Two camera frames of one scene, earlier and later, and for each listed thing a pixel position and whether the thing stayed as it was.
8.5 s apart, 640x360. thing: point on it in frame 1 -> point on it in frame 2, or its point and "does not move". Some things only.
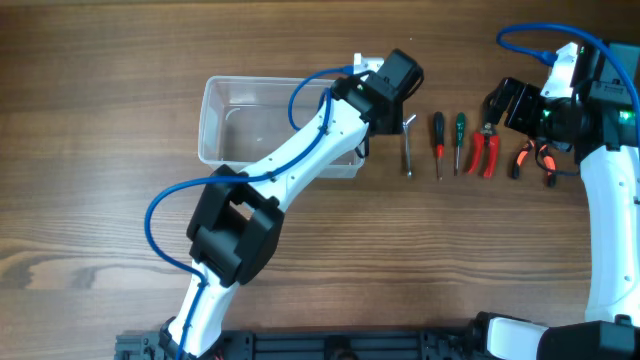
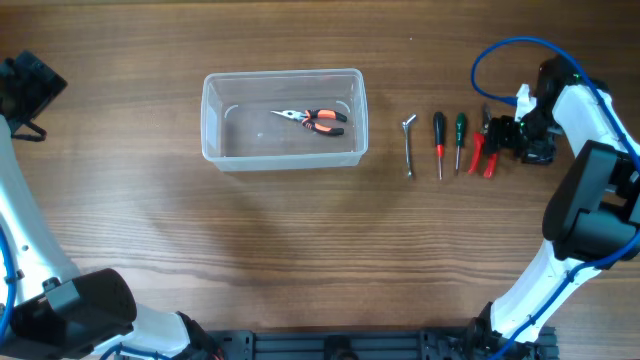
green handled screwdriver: [460, 127] does not move
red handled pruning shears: [489, 134] does not move
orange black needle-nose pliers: [549, 162] -> [309, 114]
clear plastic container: [242, 117] does not move
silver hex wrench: [405, 125] does not move
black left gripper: [397, 123] -> [40, 82]
